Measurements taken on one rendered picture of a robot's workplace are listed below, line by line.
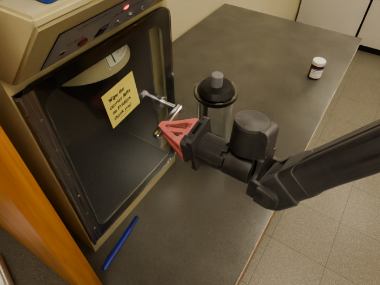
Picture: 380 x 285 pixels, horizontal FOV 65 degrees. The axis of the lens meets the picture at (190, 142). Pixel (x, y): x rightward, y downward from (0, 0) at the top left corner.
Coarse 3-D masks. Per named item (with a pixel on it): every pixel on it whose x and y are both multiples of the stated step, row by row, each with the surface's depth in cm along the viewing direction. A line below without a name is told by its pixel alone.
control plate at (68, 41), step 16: (128, 0) 33; (144, 0) 39; (96, 16) 30; (112, 16) 35; (128, 16) 41; (64, 32) 28; (80, 32) 31; (96, 32) 36; (64, 48) 33; (48, 64) 34
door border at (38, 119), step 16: (32, 96) 37; (32, 112) 38; (32, 128) 38; (48, 128) 41; (48, 144) 42; (64, 160) 46; (64, 176) 48; (80, 192) 53; (80, 208) 55; (96, 224) 62; (96, 240) 64
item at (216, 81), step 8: (216, 72) 70; (208, 80) 73; (216, 80) 69; (224, 80) 73; (200, 88) 71; (208, 88) 71; (216, 88) 71; (224, 88) 71; (232, 88) 71; (208, 96) 70; (216, 96) 69; (224, 96) 69
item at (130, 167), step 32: (128, 32) 47; (160, 32) 54; (64, 64) 40; (96, 64) 44; (128, 64) 50; (160, 64) 58; (64, 96) 41; (96, 96) 46; (160, 96) 62; (64, 128) 44; (96, 128) 50; (128, 128) 57; (96, 160) 53; (128, 160) 62; (160, 160) 75; (96, 192) 57; (128, 192) 68
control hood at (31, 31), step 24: (0, 0) 25; (24, 0) 25; (72, 0) 25; (96, 0) 27; (120, 0) 31; (0, 24) 26; (24, 24) 23; (48, 24) 24; (72, 24) 28; (120, 24) 42; (0, 48) 28; (24, 48) 26; (48, 48) 29; (0, 72) 32; (24, 72) 31
